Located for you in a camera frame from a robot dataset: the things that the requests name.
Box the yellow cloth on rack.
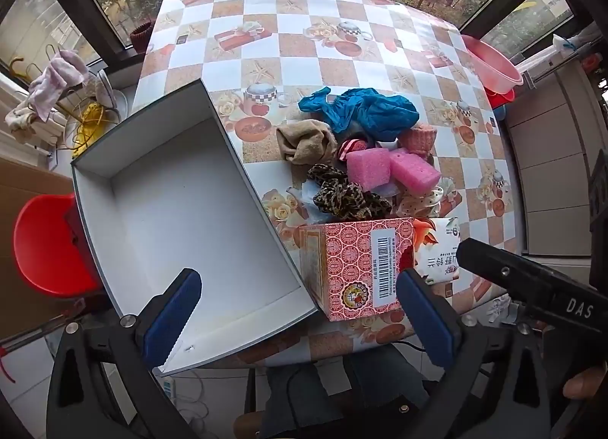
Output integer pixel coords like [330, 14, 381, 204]
[71, 104, 108, 157]

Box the red plastic basin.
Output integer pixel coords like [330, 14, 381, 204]
[484, 86, 516, 109]

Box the gold wire rack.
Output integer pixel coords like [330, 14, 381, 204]
[9, 44, 119, 136]

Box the white drink packet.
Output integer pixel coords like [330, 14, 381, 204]
[411, 217, 461, 285]

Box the white round tray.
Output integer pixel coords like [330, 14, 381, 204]
[62, 87, 129, 155]

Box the pink plastic basin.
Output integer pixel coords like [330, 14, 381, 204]
[461, 34, 524, 94]

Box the red plastic chair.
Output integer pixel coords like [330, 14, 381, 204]
[13, 193, 103, 298]

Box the pale pink cloth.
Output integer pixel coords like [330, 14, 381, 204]
[28, 50, 90, 119]

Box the grey slipper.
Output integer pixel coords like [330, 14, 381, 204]
[85, 69, 117, 109]

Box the brown stool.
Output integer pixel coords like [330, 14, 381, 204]
[233, 410, 267, 439]

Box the red handled metal tool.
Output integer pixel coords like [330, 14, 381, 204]
[0, 325, 67, 384]

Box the pink knitted cloth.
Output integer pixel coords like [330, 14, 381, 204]
[398, 125, 438, 157]

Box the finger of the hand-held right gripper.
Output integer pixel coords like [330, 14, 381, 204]
[456, 238, 523, 300]

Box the white cardboard box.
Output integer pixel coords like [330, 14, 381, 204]
[70, 79, 319, 377]

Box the person's right hand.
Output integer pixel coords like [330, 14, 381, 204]
[562, 359, 608, 400]

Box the red striped scrunchie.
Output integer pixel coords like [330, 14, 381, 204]
[336, 137, 376, 159]

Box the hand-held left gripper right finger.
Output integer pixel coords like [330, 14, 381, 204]
[396, 270, 554, 439]

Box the leopard print scrunchie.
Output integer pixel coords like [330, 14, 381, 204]
[306, 164, 393, 222]

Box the cream cloth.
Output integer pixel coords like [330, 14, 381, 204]
[5, 104, 39, 131]

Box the pink sponge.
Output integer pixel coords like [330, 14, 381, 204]
[346, 147, 393, 193]
[389, 148, 442, 193]

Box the person's leg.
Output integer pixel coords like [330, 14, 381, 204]
[266, 349, 442, 439]

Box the beige cloth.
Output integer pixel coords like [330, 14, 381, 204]
[276, 119, 339, 165]

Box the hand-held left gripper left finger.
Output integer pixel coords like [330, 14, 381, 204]
[45, 268, 203, 439]

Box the light blue feather cloth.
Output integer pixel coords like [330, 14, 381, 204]
[285, 180, 333, 226]

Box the white shoe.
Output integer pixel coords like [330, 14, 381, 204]
[487, 299, 521, 326]

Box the checkered printed tablecloth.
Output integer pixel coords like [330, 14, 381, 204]
[130, 0, 523, 368]

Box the white polka dot scrunchie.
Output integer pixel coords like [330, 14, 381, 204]
[396, 178, 459, 219]

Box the dark red slipper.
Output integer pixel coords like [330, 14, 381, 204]
[129, 23, 153, 54]

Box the red patterned carton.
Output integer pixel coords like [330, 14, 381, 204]
[297, 218, 438, 323]

